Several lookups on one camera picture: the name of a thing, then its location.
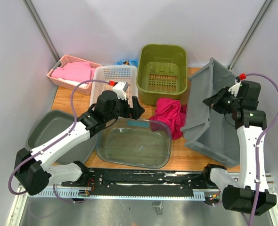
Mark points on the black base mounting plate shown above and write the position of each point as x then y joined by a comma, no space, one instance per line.
142,183

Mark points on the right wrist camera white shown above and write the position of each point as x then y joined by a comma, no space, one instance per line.
234,90

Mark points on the large grey plastic bin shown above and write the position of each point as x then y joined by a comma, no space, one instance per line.
206,131

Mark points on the pink folded towel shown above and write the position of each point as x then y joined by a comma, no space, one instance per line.
76,71

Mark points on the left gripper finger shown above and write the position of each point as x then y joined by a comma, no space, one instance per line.
137,108
135,115

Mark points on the white folded cloth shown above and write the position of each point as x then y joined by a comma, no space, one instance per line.
74,83

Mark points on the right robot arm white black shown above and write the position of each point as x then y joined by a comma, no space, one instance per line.
250,193

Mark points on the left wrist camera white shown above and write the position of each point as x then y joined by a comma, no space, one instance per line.
120,89

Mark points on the clear plastic container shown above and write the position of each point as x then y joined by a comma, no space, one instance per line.
138,143

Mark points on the white cable duct rail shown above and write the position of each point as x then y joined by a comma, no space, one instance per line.
78,194

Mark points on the blue packet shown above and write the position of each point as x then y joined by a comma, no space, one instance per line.
134,62

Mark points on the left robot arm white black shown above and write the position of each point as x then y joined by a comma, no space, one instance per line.
34,169

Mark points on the dark grey tray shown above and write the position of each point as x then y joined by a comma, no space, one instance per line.
52,124

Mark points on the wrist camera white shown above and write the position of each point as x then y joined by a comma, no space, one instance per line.
234,90
120,89

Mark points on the white perforated basket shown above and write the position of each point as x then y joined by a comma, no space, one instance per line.
117,73

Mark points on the green plastic basin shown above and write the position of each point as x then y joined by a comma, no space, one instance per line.
162,72

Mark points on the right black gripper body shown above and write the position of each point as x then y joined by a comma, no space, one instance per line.
227,103

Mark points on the magenta crumpled cloth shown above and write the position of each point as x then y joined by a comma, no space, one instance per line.
172,113

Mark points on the pink plastic basket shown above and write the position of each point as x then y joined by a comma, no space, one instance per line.
62,62

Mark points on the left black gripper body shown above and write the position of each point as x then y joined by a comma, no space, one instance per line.
122,108

